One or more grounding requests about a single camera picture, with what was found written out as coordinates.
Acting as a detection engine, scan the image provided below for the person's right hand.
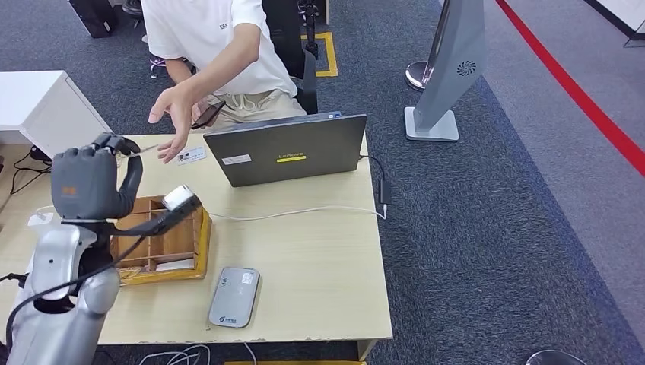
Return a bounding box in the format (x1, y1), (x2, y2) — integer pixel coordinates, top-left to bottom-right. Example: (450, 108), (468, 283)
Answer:
(191, 98), (216, 125)

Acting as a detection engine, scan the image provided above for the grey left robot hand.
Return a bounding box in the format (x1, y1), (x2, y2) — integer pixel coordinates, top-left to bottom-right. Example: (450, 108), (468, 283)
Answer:
(50, 132), (145, 223)

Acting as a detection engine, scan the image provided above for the person's left hand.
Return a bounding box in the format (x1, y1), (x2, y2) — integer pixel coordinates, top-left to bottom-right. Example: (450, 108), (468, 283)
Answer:
(148, 83), (200, 165)

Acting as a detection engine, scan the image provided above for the black smartphone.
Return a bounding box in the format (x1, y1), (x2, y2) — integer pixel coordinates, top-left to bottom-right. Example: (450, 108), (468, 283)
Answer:
(190, 100), (227, 131)

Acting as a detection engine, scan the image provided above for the white photo ID card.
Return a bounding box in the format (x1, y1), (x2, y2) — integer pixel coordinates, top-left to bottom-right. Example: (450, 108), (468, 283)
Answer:
(176, 146), (208, 167)

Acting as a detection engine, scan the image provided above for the person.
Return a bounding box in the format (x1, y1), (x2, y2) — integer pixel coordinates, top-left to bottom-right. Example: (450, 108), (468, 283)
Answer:
(140, 0), (308, 165)

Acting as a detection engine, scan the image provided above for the wooden card organizer box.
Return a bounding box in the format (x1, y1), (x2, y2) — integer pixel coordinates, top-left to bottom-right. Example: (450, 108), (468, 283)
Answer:
(110, 195), (213, 287)

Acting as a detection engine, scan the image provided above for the grey card reader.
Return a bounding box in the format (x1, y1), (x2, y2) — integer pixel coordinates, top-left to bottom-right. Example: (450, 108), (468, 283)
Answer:
(208, 267), (262, 329)

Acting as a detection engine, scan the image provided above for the grey laptop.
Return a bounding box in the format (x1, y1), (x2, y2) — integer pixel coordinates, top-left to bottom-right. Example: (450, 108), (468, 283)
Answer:
(203, 111), (368, 189)

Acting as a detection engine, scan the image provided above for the white cabinet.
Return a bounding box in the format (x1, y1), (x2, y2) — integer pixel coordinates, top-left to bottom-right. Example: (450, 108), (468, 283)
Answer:
(0, 70), (113, 161)

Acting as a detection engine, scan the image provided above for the black office chair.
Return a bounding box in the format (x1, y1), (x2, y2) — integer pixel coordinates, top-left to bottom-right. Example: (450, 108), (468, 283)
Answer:
(262, 0), (320, 116)

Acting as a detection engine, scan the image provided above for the black stool chrome base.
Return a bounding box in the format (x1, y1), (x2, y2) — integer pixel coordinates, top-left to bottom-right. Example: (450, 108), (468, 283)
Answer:
(122, 0), (167, 80)

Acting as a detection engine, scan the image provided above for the black power plug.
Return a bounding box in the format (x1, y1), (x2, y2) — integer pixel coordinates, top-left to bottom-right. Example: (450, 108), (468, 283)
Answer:
(0, 272), (29, 289)

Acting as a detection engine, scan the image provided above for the black box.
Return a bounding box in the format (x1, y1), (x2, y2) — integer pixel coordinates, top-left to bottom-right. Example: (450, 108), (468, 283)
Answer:
(68, 0), (116, 39)

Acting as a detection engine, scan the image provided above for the yellow floor tape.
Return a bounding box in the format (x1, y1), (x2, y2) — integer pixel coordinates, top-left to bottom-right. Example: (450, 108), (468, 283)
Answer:
(301, 31), (339, 78)

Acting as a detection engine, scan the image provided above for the grey kiosk stand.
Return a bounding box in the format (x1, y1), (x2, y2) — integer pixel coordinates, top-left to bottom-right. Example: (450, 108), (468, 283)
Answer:
(404, 0), (488, 143)

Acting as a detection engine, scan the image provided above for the red floor tape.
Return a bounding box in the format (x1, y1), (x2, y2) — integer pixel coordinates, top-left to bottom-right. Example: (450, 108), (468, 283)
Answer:
(494, 0), (645, 178)

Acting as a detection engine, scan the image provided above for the chrome round base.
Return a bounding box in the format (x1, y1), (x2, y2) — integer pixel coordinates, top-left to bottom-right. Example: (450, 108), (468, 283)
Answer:
(525, 350), (588, 365)

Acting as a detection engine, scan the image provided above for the white partition board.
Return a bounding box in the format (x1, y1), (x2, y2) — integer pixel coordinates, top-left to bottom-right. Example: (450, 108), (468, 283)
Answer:
(584, 0), (645, 49)

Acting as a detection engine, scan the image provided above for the black cable bundle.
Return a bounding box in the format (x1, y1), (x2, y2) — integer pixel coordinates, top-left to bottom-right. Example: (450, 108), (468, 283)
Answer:
(10, 146), (54, 196)

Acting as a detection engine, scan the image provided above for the black camera bracket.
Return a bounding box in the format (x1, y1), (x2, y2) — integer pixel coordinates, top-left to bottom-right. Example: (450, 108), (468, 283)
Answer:
(108, 195), (202, 238)

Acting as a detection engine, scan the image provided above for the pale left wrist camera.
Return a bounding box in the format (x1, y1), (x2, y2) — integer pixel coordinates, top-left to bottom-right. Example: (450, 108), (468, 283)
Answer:
(160, 184), (196, 212)

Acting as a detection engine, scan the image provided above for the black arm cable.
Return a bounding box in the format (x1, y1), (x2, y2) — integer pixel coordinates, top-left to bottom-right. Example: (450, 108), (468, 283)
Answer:
(4, 235), (148, 354)

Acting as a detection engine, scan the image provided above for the white charging cable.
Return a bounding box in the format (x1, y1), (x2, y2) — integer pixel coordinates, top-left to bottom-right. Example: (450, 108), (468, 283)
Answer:
(33, 204), (389, 224)

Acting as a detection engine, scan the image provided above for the white looped cable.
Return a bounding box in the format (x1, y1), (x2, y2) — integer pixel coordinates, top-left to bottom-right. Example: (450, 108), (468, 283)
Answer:
(138, 344), (213, 365)

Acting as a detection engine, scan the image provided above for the black laptop adapter cable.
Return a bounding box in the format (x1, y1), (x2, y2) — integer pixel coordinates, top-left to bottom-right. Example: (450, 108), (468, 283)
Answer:
(358, 154), (393, 218)

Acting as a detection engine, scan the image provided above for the chrome stanchion post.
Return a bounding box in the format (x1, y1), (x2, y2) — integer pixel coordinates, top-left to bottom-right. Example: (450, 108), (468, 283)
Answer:
(404, 0), (452, 93)

